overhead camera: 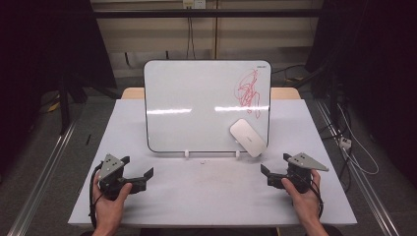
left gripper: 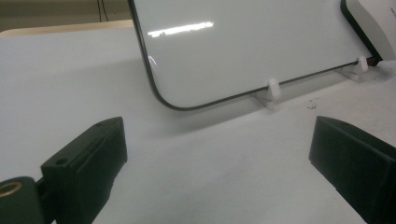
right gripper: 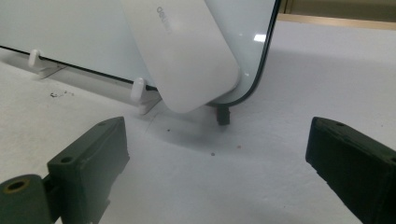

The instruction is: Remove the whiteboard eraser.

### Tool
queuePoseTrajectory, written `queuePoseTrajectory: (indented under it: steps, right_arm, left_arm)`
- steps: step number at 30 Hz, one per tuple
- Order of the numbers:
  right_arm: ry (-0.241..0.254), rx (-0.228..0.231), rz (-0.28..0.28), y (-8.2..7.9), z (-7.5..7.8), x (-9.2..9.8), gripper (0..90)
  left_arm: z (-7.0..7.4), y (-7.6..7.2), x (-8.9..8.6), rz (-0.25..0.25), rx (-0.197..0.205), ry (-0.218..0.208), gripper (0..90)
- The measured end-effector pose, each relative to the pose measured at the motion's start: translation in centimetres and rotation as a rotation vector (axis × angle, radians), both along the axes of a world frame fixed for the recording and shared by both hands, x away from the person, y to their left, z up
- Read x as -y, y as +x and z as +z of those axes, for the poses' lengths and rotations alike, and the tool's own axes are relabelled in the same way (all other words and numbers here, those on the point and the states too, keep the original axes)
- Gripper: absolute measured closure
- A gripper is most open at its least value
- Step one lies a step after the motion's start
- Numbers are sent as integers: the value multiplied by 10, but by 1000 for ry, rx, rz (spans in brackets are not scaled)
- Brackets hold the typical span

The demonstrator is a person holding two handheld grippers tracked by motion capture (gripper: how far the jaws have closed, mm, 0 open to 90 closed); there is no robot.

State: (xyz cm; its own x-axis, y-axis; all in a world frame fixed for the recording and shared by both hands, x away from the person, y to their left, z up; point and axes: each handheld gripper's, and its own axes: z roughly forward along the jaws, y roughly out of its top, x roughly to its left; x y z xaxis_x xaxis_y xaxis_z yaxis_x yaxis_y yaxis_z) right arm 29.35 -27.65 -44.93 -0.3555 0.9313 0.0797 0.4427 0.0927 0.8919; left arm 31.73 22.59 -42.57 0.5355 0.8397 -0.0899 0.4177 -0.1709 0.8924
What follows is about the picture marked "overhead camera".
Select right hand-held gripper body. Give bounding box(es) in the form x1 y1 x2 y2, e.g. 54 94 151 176
283 151 329 195

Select person's left hand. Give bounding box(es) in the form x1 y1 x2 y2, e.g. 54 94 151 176
92 173 133 231

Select black hanging cables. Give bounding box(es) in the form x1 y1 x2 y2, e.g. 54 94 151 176
185 16 197 60

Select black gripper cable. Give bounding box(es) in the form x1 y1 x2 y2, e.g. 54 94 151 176
89 161 104 229
308 181 326 220

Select metal floor rail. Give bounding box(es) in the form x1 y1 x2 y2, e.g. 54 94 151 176
6 120 79 236
315 98 400 236

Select black floor cables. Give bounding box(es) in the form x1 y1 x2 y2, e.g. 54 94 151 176
323 119 352 195

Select black metal stand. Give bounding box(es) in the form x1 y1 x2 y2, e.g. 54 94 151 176
309 62 342 127

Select black horizontal bar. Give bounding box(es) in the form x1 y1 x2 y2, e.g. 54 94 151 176
91 9 325 19

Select white floor cable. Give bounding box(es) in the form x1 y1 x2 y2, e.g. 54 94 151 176
336 103 380 176

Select wooden table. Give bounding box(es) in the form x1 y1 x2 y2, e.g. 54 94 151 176
121 87 301 100

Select white wall socket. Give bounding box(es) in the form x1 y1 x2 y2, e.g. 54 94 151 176
182 0 208 10

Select person's right hand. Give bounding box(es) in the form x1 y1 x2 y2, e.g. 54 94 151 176
280 169 325 230

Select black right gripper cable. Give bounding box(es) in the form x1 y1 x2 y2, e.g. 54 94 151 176
308 181 326 220

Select black curtain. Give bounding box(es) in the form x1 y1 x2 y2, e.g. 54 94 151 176
0 0 118 175
304 0 417 188

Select white whiteboard eraser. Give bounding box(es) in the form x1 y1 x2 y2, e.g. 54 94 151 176
229 118 268 158

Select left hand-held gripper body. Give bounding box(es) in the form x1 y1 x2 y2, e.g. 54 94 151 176
97 153 133 202

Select white whiteboard with red scribble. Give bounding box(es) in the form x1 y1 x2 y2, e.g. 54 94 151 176
143 59 272 154

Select white table cover sheet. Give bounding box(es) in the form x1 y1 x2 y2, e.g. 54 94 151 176
68 97 358 228

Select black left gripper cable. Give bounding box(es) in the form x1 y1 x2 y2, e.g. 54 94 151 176
89 161 104 229

